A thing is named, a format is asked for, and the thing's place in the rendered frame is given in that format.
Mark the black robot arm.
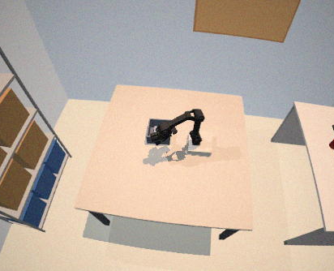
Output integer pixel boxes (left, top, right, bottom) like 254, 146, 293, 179
150, 109, 205, 145

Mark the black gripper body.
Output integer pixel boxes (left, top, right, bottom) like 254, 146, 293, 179
154, 127, 178, 145

